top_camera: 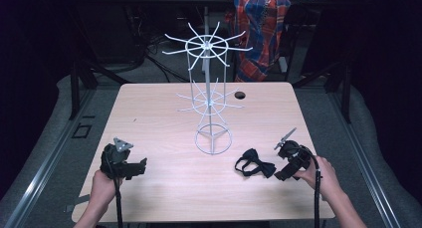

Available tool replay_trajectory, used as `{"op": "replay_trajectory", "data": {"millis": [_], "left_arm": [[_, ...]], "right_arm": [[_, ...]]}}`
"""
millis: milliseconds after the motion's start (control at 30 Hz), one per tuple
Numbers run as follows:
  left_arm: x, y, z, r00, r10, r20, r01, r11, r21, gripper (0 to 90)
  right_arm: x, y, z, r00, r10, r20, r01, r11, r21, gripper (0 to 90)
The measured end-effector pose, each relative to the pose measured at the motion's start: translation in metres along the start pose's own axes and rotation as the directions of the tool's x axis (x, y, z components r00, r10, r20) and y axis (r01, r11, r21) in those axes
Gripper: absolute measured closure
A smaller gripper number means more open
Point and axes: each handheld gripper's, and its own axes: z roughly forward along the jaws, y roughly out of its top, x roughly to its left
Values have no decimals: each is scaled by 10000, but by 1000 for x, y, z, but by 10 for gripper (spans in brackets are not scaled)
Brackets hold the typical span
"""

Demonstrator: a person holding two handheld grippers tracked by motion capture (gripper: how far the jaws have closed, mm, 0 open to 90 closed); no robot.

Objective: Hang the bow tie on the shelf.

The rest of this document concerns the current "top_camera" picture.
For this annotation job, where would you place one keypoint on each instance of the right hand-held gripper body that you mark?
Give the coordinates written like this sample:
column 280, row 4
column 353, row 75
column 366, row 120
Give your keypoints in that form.
column 293, row 156

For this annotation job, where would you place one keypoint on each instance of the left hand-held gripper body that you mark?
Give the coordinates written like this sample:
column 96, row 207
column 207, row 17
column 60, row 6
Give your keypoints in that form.
column 114, row 158

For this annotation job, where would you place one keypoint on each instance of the black bow tie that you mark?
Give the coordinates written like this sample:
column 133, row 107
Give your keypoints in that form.
column 257, row 165

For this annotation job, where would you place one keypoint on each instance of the person's left hand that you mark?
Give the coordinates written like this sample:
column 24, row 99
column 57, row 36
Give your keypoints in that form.
column 103, row 188

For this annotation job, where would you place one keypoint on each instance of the person's right hand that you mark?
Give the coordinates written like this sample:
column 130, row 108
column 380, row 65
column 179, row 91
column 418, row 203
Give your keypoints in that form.
column 321, row 176

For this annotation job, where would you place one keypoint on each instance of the black metal stand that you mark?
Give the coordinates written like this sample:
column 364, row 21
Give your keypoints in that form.
column 83, row 82
column 341, row 88

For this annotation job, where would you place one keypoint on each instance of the aluminium floor rail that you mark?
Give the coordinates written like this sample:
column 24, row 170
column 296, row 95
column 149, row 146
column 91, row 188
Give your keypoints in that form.
column 365, row 168
column 43, row 175

